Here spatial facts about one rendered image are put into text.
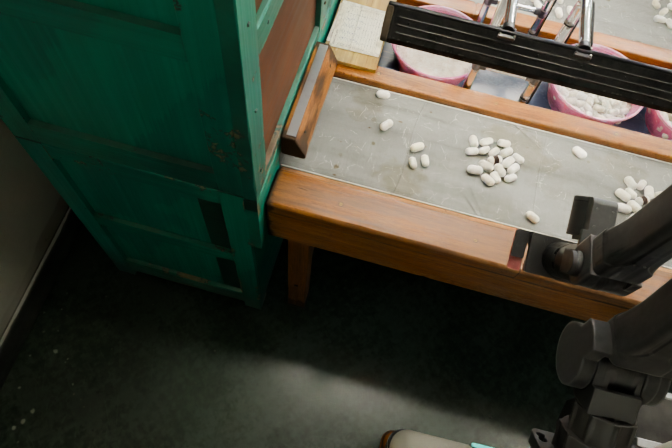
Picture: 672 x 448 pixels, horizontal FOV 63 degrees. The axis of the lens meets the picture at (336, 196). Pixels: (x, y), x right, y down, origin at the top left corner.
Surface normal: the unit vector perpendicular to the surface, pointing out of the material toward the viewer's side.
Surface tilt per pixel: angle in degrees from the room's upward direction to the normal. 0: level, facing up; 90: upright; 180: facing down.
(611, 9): 0
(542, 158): 0
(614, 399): 37
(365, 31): 0
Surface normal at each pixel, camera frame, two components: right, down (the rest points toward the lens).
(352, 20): 0.07, -0.47
